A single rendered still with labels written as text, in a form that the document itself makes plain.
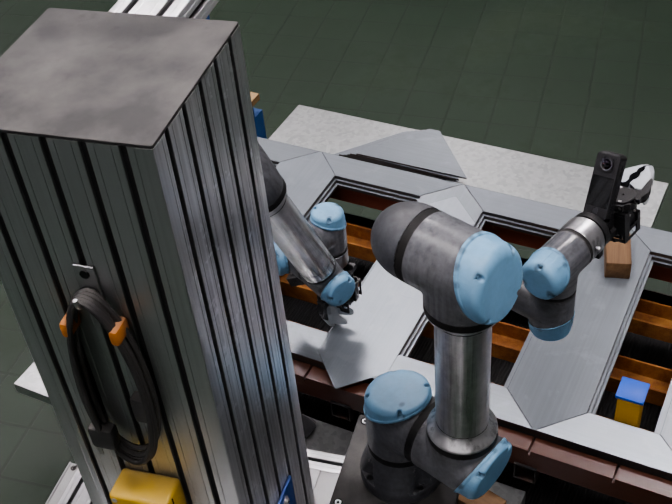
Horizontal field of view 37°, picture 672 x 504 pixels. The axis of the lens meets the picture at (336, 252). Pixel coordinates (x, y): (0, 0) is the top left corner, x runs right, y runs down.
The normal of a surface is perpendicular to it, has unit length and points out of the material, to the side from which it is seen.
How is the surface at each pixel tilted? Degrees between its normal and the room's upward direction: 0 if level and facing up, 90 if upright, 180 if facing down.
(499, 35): 0
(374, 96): 0
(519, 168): 0
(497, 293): 82
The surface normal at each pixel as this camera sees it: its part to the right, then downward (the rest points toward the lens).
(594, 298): -0.08, -0.75
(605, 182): -0.66, 0.06
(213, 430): -0.28, 0.66
